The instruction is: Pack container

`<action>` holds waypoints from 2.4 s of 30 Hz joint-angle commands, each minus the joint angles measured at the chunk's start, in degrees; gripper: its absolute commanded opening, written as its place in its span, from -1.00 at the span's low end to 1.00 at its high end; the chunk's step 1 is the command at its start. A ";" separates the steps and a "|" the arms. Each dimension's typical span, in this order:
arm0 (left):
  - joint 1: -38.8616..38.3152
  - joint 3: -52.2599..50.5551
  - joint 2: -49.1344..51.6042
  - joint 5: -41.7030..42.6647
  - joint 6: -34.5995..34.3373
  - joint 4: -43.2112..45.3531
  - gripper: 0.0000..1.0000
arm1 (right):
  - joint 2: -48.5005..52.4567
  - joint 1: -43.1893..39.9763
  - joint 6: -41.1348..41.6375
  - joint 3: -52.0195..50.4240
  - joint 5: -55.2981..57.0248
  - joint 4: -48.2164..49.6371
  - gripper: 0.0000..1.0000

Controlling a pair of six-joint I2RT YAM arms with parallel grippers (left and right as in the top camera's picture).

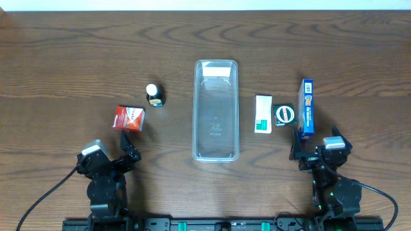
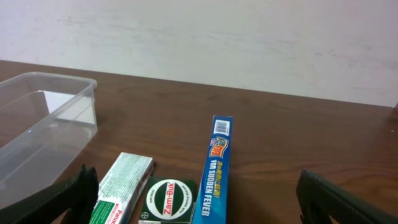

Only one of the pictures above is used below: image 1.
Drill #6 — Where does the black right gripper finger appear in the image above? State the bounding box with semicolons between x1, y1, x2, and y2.
289;130;302;160
331;124;343;137

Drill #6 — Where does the red medicine box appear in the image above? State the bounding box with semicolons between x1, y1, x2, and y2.
112;106;146;132

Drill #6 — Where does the dark green small box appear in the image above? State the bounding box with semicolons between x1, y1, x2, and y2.
273;104;297;126

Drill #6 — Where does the blue tall carton box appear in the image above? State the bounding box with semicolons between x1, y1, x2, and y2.
297;79;315;142

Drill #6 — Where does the white green box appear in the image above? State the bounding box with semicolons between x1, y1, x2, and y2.
254;95;272;134

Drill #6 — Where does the dark bottle white cap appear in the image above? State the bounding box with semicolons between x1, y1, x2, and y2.
146;83;165;107

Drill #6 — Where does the clear plastic container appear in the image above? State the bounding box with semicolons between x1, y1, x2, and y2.
192;60;240;163

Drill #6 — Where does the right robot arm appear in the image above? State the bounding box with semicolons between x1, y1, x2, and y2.
289;126;362;222

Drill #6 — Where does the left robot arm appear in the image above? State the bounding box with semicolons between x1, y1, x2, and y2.
76;131;141;220

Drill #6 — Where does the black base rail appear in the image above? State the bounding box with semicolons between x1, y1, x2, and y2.
62;216;384;231

